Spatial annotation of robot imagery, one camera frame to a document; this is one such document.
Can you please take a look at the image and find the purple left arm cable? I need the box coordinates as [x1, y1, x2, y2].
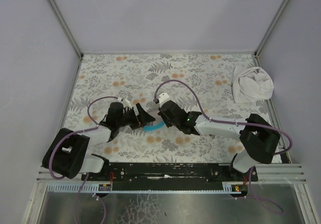
[49, 96, 119, 180]

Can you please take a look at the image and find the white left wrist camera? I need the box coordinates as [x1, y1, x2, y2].
[117, 97, 132, 108]

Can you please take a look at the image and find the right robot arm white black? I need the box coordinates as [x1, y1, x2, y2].
[158, 100, 280, 174]

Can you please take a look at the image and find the aluminium frame left post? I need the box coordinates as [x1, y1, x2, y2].
[46, 0, 83, 58]

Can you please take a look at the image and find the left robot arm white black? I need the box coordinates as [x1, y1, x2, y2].
[42, 102, 155, 179]

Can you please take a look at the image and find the white slotted cable duct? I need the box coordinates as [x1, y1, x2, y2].
[47, 182, 249, 194]

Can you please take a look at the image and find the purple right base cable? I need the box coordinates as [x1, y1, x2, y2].
[247, 167, 285, 215]

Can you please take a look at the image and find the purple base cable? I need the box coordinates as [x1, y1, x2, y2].
[247, 167, 285, 215]
[75, 173, 107, 224]

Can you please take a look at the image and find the floral patterned table mat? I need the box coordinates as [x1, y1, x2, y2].
[64, 54, 270, 163]

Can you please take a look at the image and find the aluminium frame post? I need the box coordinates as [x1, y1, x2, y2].
[46, 0, 83, 58]
[254, 0, 291, 58]

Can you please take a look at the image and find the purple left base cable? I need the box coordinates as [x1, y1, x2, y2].
[75, 173, 107, 224]

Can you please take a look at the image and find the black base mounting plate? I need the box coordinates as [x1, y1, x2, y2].
[88, 162, 258, 182]

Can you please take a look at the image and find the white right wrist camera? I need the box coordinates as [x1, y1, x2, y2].
[154, 92, 170, 106]

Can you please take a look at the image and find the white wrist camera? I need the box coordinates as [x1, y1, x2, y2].
[117, 97, 132, 108]
[154, 92, 170, 106]

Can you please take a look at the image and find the aluminium frame right post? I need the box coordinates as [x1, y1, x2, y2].
[254, 0, 291, 58]

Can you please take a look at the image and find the crumpled white cloth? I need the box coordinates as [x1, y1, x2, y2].
[232, 66, 274, 103]

